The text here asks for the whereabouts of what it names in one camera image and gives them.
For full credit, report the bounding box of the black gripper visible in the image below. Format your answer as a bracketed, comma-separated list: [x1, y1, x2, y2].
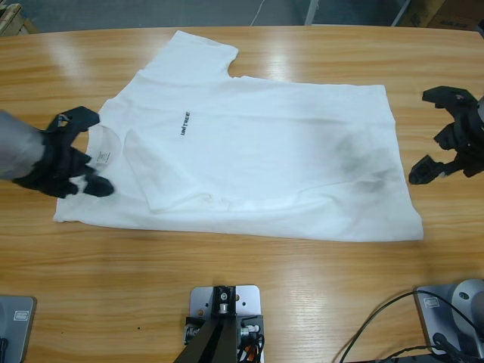
[409, 98, 484, 185]
[13, 130, 114, 200]

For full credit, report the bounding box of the white t-shirt with black logo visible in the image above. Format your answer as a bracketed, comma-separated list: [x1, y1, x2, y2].
[52, 29, 424, 243]

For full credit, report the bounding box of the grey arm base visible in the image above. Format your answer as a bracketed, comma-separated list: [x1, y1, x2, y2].
[414, 278, 484, 358]
[0, 296, 38, 363]

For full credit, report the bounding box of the tan cardboard box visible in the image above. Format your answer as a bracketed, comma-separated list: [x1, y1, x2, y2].
[400, 0, 447, 28]

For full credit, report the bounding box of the wooden pallet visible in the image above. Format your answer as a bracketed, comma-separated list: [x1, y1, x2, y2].
[0, 2, 37, 37]

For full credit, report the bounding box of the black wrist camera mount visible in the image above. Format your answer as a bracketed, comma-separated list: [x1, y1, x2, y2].
[48, 107, 101, 134]
[422, 86, 478, 114]

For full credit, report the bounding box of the white metal frame leg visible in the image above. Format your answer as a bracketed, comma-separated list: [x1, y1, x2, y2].
[391, 0, 413, 27]
[304, 0, 322, 26]

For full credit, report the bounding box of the long black base cable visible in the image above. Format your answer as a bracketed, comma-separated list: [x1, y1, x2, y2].
[338, 289, 484, 363]

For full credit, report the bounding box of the black plug with cable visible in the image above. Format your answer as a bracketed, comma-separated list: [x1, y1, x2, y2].
[432, 331, 468, 358]

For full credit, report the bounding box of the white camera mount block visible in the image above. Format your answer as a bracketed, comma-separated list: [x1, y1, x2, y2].
[188, 285, 265, 363]

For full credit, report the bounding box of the dark camera post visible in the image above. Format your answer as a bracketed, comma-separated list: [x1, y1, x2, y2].
[176, 285, 243, 363]

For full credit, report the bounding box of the thin white floor cable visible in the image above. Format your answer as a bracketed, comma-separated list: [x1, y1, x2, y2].
[251, 0, 266, 26]

